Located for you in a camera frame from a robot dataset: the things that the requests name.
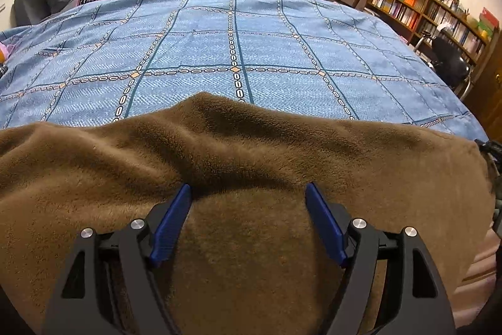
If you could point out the brown wooden door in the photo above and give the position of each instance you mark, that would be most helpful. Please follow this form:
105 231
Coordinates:
488 91

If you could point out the wooden bookshelf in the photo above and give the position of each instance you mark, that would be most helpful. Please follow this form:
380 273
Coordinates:
415 3

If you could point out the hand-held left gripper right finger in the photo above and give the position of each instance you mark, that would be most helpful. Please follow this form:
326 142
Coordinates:
323 225

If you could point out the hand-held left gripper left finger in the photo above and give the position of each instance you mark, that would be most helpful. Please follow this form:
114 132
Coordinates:
172 225

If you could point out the brown fleece towel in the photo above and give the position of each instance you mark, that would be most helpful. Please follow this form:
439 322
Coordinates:
251 146

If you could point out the blue checked blanket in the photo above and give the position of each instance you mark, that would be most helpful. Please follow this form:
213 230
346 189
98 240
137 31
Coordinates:
235 44

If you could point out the black office chair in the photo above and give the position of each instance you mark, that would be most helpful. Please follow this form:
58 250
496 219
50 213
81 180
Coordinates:
451 58

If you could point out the green and red boxes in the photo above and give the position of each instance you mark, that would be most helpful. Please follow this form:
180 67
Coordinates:
488 21

